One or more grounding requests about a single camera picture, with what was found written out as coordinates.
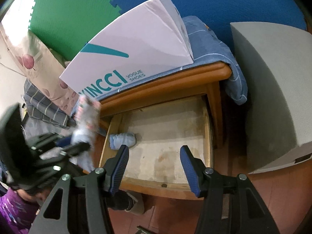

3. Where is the floral grey underwear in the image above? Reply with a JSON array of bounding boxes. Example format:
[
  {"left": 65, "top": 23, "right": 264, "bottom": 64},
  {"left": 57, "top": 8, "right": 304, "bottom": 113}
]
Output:
[{"left": 71, "top": 95, "right": 100, "bottom": 173}]

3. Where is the light blue underwear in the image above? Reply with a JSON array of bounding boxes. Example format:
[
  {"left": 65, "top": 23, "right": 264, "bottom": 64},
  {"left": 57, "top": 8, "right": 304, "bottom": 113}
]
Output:
[{"left": 109, "top": 133, "right": 137, "bottom": 150}]

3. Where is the wooden drawer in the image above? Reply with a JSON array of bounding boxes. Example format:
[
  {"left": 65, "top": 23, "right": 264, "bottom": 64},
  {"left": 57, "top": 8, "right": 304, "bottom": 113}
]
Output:
[{"left": 97, "top": 96, "right": 213, "bottom": 200}]

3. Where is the person left hand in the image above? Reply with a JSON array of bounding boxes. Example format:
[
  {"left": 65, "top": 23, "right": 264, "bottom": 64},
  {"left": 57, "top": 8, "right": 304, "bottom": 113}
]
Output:
[{"left": 9, "top": 177, "right": 58, "bottom": 204}]

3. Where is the grey plaid bedding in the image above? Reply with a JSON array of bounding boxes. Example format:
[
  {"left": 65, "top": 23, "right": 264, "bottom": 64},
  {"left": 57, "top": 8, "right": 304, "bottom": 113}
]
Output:
[{"left": 24, "top": 79, "right": 70, "bottom": 129}]

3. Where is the pink floral curtain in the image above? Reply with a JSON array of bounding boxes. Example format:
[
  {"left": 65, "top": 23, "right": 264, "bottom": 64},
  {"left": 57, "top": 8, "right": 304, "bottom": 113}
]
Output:
[{"left": 1, "top": 25, "right": 79, "bottom": 115}]

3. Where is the wooden nightstand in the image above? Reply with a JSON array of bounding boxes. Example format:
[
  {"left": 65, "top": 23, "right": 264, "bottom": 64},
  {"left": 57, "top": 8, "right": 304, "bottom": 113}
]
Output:
[{"left": 99, "top": 61, "right": 232, "bottom": 148}]

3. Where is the grey cabinet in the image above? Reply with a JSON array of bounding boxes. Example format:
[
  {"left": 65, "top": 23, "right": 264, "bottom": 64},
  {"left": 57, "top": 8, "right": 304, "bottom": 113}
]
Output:
[{"left": 230, "top": 22, "right": 311, "bottom": 174}]

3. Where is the green foam mat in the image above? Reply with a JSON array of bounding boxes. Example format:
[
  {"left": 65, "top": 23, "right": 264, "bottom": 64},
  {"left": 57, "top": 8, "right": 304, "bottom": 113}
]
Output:
[{"left": 28, "top": 0, "right": 121, "bottom": 60}]

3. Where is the blue checked cloth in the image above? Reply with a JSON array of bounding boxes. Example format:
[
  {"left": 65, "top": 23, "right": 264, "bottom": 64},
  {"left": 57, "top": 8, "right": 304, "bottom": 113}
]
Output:
[{"left": 79, "top": 16, "right": 247, "bottom": 105}]

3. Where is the white XINCCI shoe box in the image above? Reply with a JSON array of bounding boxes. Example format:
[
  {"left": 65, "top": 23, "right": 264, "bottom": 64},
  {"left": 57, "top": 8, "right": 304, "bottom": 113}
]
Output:
[{"left": 60, "top": 0, "right": 194, "bottom": 98}]

